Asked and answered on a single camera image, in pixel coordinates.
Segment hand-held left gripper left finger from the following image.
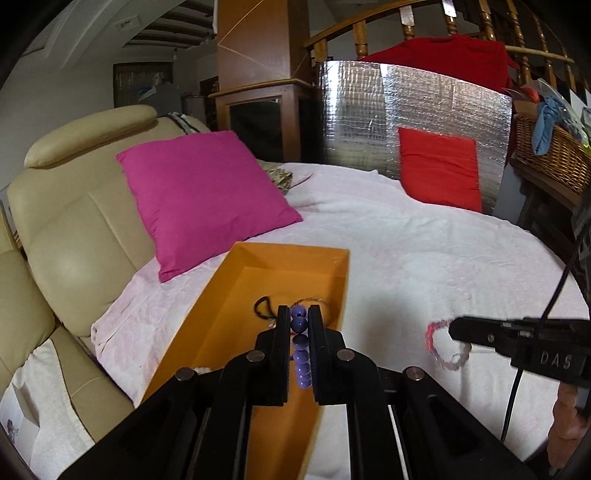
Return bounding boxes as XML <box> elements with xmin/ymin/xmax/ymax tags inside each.
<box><xmin>60</xmin><ymin>305</ymin><xmax>291</xmax><ymax>480</ymax></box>

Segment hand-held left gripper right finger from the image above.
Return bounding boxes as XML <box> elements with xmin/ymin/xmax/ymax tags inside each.
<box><xmin>307</xmin><ymin>305</ymin><xmax>536</xmax><ymax>480</ymax></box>

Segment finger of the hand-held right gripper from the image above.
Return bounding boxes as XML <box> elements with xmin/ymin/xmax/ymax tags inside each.
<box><xmin>449</xmin><ymin>316</ymin><xmax>522</xmax><ymax>360</ymax></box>

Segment purple bead bracelet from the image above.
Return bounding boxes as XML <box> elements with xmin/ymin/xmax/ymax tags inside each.
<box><xmin>290</xmin><ymin>302</ymin><xmax>315</xmax><ymax>391</ymax></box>

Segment clear pink bead bracelet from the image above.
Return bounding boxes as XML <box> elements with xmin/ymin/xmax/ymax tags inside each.
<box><xmin>426</xmin><ymin>320</ymin><xmax>472</xmax><ymax>370</ymax></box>

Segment thin black hair tie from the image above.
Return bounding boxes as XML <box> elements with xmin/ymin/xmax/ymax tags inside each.
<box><xmin>254</xmin><ymin>296</ymin><xmax>279</xmax><ymax>321</ymax></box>

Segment orange cardboard box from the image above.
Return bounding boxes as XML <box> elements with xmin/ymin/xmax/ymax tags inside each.
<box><xmin>139</xmin><ymin>241</ymin><xmax>351</xmax><ymax>480</ymax></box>

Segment person's right hand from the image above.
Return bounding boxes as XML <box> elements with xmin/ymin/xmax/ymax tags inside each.
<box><xmin>549</xmin><ymin>383</ymin><xmax>585</xmax><ymax>462</ymax></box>

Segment pale pink textured blanket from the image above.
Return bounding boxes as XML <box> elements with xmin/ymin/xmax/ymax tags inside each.
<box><xmin>90</xmin><ymin>161</ymin><xmax>591</xmax><ymax>467</ymax></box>

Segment wooden side table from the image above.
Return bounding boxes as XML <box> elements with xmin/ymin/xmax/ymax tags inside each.
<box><xmin>505</xmin><ymin>148</ymin><xmax>591</xmax><ymax>264</ymax></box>

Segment red cushion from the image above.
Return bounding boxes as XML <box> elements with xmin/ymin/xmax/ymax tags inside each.
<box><xmin>398</xmin><ymin>127</ymin><xmax>484</xmax><ymax>214</ymax></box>

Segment magenta cushion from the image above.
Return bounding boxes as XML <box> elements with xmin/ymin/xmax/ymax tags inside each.
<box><xmin>115</xmin><ymin>130</ymin><xmax>304</xmax><ymax>283</ymax></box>

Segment patterned beige cloth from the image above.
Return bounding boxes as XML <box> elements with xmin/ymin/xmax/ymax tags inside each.
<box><xmin>259</xmin><ymin>159</ymin><xmax>315</xmax><ymax>192</ymax></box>

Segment wicker basket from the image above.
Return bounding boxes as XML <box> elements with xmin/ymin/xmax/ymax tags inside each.
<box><xmin>512</xmin><ymin>113</ymin><xmax>591</xmax><ymax>197</ymax></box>

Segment blue cloth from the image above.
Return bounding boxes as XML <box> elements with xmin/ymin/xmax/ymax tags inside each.
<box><xmin>531</xmin><ymin>97</ymin><xmax>571</xmax><ymax>155</ymax></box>

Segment silver foil insulation panel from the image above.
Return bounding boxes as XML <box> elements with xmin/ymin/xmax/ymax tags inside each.
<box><xmin>316</xmin><ymin>60</ymin><xmax>514</xmax><ymax>215</ymax></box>

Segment white cloth sofa cover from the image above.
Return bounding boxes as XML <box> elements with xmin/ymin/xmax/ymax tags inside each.
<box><xmin>0</xmin><ymin>339</ymin><xmax>98</xmax><ymax>480</ymax></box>

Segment striped cloth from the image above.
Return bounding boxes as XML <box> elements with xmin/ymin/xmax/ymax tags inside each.
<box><xmin>166</xmin><ymin>112</ymin><xmax>208</xmax><ymax>136</ymax></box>

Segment beige leather sofa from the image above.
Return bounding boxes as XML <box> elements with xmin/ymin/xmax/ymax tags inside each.
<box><xmin>0</xmin><ymin>105</ymin><xmax>213</xmax><ymax>480</ymax></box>

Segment red cloth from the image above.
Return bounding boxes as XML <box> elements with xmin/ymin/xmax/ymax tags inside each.
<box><xmin>358</xmin><ymin>33</ymin><xmax>520</xmax><ymax>93</ymax></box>

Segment wooden cabinet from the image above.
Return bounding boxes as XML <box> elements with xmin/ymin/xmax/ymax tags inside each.
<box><xmin>208</xmin><ymin>0</ymin><xmax>324</xmax><ymax>163</ymax></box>

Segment wooden stair railing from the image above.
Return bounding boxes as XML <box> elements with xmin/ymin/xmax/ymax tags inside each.
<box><xmin>304</xmin><ymin>0</ymin><xmax>578</xmax><ymax>88</ymax></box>

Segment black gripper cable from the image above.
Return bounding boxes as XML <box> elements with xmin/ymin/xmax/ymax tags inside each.
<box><xmin>501</xmin><ymin>240</ymin><xmax>585</xmax><ymax>444</ymax></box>

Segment dark framed wall picture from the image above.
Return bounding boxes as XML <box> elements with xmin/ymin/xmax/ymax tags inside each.
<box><xmin>113</xmin><ymin>62</ymin><xmax>174</xmax><ymax>109</ymax></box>

